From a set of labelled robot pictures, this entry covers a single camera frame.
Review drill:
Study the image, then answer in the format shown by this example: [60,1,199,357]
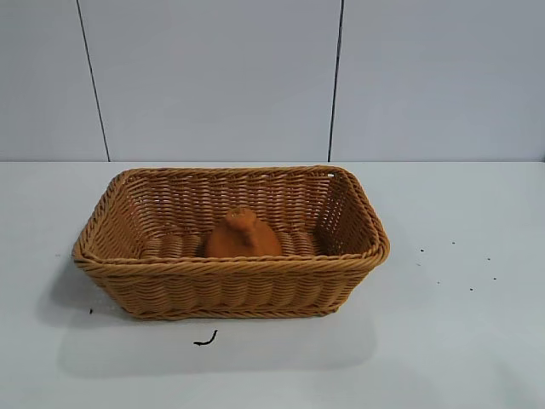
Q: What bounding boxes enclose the black curved debris strip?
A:
[193,329,219,347]

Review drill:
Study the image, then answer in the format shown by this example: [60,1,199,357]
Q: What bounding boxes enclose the brown wicker basket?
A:
[71,164,392,320]

